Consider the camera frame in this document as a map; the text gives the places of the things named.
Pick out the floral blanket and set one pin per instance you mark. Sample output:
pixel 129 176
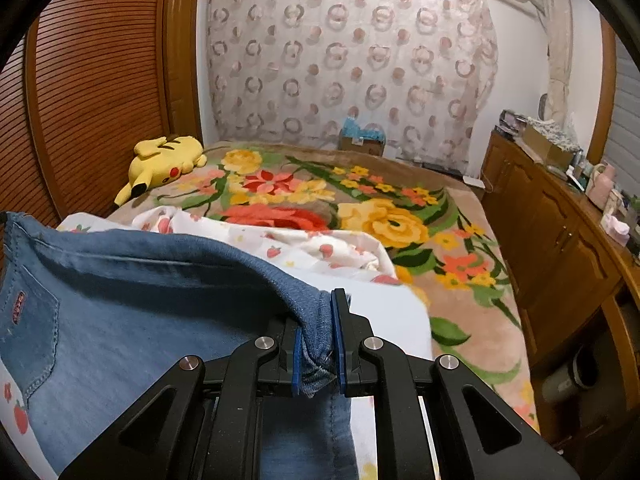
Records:
pixel 390 220

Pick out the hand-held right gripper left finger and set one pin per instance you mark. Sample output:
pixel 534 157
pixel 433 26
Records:
pixel 298 365

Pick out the small pink container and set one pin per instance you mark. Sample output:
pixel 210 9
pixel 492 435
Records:
pixel 616 227

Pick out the cardboard box with patterned cloth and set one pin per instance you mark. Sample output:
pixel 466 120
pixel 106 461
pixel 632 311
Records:
pixel 547 147

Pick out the grey cylindrical flask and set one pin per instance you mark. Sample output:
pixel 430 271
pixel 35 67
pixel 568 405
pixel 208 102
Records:
pixel 570 375

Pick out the white lace curtain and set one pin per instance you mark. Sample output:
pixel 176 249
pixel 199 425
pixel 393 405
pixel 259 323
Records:
pixel 557 50

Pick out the wooden chair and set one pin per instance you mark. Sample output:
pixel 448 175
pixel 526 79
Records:
pixel 622 340

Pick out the wooden cabinet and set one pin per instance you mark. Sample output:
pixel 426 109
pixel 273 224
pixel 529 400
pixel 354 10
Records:
pixel 545 220

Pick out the cardboard box with blue packs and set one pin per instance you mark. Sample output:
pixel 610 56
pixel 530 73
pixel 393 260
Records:
pixel 360 142

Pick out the wooden wardrobe side panel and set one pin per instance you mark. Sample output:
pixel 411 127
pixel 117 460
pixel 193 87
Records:
pixel 182 60

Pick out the white fruit print quilt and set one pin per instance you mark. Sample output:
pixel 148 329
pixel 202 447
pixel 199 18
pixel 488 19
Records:
pixel 320 255

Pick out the blue denim pants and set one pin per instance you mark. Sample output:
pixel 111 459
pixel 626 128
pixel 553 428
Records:
pixel 150 300

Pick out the louvered wooden wardrobe door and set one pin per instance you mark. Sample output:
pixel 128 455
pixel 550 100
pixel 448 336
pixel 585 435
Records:
pixel 100 85
pixel 20 160

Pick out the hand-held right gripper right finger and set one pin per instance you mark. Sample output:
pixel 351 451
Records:
pixel 340 350

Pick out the yellow plush toy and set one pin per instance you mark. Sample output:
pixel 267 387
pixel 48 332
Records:
pixel 160 157

